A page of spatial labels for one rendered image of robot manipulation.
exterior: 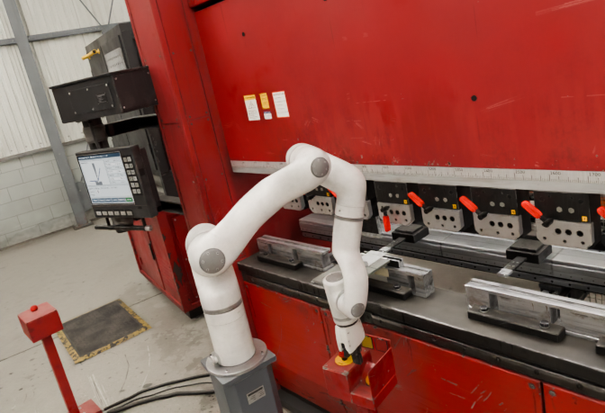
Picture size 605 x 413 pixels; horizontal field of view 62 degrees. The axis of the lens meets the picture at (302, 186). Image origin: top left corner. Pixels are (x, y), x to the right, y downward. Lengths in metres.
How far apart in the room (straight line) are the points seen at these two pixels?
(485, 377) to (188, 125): 1.67
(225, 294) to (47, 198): 7.24
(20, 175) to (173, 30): 6.25
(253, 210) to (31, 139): 7.24
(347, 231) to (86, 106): 1.60
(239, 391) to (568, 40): 1.31
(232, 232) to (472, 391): 1.02
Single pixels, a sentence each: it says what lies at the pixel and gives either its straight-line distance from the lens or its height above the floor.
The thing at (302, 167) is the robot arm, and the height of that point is 1.55.
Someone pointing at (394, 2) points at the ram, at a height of 1.94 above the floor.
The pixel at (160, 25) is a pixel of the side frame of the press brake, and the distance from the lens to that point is 2.52.
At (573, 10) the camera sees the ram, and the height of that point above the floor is 1.82.
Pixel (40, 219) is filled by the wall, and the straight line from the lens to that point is 8.67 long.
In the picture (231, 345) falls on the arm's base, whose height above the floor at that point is 1.08.
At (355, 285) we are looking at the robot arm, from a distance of 1.55.
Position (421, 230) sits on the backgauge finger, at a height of 1.02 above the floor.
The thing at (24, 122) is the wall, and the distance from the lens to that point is 8.54.
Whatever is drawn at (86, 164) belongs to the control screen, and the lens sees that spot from 2.82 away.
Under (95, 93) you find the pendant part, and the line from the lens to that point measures 2.64.
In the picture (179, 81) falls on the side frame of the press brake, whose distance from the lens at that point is 2.52.
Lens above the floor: 1.85
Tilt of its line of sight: 14 degrees down
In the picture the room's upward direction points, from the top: 12 degrees counter-clockwise
